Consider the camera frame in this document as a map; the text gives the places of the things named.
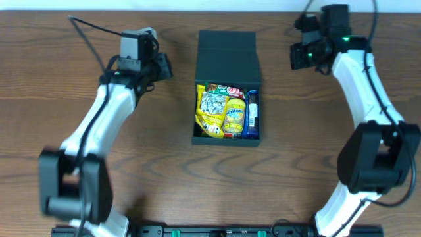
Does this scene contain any green red KitKat bar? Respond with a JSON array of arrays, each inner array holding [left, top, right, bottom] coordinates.
[[205, 82, 245, 99]]

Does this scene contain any yellow sunflower seed bag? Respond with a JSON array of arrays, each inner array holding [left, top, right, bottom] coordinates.
[[195, 84, 229, 138]]

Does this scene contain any dark green gift box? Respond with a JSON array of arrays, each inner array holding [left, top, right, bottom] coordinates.
[[191, 30, 262, 147]]

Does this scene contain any yellow Mentos gum bottle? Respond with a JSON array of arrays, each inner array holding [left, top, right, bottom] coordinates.
[[222, 99, 245, 134]]

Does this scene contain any green gummy candy bag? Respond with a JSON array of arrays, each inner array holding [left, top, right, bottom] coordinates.
[[224, 132, 242, 139]]

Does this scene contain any dark purple chocolate bar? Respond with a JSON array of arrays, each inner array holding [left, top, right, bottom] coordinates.
[[247, 90, 259, 138]]

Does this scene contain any blue wafer bar wrapper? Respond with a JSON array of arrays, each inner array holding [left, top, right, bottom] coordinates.
[[242, 95, 259, 139]]

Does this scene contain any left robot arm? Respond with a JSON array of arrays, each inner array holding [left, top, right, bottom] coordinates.
[[38, 27, 172, 236]]

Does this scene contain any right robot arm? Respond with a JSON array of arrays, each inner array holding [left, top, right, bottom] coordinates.
[[290, 4, 420, 236]]

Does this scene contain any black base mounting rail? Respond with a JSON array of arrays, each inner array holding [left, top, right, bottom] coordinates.
[[50, 223, 384, 237]]

